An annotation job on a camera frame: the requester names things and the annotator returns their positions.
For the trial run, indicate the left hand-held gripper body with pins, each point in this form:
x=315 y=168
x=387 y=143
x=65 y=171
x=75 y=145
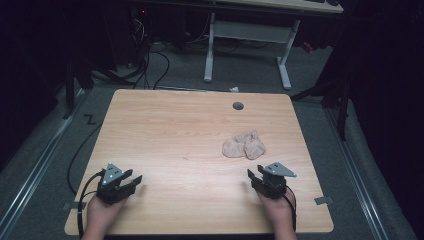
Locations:
x=110 y=186

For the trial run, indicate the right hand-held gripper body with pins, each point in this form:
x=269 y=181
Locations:
x=275 y=183

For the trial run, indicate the beige cloth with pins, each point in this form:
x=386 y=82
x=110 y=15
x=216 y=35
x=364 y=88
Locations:
x=245 y=146

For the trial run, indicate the person's right hand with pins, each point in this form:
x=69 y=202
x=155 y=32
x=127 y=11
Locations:
x=276 y=210

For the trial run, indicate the person's left hand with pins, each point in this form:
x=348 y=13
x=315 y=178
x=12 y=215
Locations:
x=105 y=213

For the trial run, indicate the grey tape strip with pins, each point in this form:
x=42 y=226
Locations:
x=323 y=200
x=70 y=206

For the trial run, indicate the grey round table grommet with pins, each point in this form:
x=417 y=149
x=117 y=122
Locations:
x=238 y=106

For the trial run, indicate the small crumpled white paper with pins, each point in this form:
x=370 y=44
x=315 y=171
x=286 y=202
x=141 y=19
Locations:
x=234 y=89

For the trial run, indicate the black metal stand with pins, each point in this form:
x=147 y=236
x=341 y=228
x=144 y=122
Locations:
x=333 y=96
x=69 y=90

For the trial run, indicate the small red object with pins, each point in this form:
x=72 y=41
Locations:
x=307 y=46

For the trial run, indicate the silver metal floor rail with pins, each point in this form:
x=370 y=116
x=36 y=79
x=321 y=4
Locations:
x=358 y=176
x=36 y=173

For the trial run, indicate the white metal frame desk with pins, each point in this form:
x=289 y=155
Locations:
x=248 y=31

